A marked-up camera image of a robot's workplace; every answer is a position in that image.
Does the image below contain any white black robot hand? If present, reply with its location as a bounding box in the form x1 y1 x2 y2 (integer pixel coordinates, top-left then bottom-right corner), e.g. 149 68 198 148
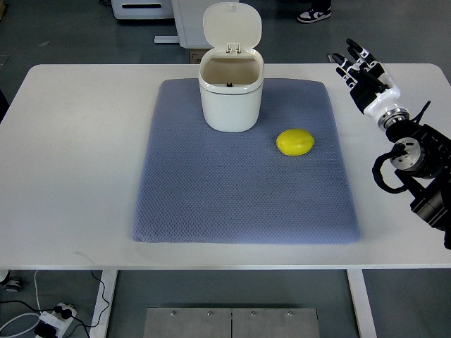
332 39 400 117

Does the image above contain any yellow lemon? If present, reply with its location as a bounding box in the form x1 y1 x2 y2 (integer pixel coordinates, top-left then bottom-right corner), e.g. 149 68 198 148
276 128 315 156

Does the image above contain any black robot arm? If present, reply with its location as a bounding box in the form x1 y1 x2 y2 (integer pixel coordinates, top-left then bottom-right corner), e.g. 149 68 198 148
372 102 450 249

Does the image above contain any white trash bin with lid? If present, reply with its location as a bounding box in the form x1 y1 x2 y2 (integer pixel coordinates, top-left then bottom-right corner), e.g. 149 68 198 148
198 2 264 132

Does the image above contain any black and white sneaker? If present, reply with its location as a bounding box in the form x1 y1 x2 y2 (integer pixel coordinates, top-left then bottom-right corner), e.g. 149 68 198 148
297 6 332 24

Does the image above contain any cardboard box behind table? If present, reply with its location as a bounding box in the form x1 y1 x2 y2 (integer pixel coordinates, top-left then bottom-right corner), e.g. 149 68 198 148
189 49 207 64

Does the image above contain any white cabinet in background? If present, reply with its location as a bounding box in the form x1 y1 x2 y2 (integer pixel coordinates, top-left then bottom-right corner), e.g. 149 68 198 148
154 0 218 49

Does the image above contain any blue textured mat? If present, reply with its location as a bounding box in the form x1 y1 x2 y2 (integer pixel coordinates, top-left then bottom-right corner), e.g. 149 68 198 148
131 78 360 244

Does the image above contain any right white table leg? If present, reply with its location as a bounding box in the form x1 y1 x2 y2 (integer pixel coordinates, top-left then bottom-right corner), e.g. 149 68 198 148
347 269 377 338

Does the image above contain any white table leg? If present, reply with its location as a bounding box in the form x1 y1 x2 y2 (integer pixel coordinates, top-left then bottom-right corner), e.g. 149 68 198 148
347 269 377 338
89 270 118 338

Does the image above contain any white appliance in background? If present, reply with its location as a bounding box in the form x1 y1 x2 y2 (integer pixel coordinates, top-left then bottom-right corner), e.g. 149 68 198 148
111 0 173 20

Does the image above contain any grey metal floor plate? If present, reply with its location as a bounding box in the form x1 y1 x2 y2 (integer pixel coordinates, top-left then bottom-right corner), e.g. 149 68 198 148
143 308 320 337

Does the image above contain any left white table leg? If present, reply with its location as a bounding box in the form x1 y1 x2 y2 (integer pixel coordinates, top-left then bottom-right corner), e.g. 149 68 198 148
89 270 118 338

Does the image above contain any white power strip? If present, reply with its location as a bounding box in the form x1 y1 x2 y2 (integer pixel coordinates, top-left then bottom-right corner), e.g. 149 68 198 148
34 303 77 338

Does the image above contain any grey caster wheel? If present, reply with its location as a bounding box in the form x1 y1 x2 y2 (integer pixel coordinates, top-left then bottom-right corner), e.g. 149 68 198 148
0 270 23 292

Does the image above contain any black power cable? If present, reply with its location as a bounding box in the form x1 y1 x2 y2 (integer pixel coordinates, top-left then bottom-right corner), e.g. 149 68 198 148
0 270 110 338

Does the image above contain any white cable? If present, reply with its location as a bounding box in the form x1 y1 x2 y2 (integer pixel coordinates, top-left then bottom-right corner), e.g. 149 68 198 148
0 270 45 338

